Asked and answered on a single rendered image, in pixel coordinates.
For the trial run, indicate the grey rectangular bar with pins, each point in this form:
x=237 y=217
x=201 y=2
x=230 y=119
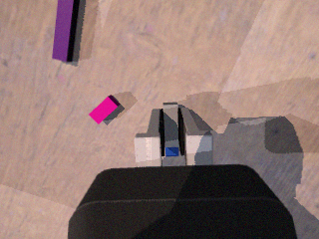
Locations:
x=170 y=124

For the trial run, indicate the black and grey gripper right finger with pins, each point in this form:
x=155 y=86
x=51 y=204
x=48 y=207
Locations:
x=196 y=145

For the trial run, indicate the magenta block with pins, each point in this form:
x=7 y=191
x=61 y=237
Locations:
x=104 y=109

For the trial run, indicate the purple rod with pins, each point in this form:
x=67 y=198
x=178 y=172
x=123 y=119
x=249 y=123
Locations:
x=65 y=30

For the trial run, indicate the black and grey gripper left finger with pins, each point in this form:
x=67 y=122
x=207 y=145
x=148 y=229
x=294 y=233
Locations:
x=149 y=146

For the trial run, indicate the small blue cube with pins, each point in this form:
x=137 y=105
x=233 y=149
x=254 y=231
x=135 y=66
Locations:
x=171 y=151

